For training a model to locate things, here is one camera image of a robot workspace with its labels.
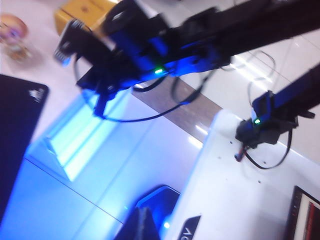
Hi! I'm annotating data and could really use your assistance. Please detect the yellow box with brown strap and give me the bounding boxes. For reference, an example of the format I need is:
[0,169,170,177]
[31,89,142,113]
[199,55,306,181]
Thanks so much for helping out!
[54,0,121,36]

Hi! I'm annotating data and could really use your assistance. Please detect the orange haired anime figurine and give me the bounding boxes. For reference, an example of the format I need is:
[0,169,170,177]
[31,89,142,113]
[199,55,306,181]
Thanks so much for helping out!
[0,13,35,62]

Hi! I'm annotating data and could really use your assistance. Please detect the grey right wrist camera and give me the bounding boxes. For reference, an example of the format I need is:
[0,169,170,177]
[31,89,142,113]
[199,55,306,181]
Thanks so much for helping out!
[53,19,87,68]

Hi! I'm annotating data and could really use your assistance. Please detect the black base display screen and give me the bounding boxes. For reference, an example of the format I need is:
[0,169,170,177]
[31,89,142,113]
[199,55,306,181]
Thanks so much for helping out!
[284,185,320,240]

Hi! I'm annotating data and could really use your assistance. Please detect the black mouse pad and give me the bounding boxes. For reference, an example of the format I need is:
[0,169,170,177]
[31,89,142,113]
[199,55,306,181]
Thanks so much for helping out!
[0,74,50,221]

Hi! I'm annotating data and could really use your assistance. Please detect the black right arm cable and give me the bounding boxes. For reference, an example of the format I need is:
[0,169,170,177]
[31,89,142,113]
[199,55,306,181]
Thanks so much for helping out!
[73,56,217,124]

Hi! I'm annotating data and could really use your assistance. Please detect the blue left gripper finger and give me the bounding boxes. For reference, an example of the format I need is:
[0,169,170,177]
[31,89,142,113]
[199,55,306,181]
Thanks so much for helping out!
[113,206,161,240]

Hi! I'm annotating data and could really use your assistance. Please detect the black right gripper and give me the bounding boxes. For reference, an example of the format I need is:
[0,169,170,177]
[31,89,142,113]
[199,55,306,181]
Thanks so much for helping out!
[76,32,143,119]

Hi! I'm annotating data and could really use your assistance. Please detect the black left arm base cable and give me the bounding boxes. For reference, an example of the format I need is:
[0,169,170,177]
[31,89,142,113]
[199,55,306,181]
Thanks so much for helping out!
[234,128,294,171]

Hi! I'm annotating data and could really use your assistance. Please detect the white robot base platform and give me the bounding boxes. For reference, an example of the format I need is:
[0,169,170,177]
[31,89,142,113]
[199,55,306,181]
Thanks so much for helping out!
[163,108,320,240]

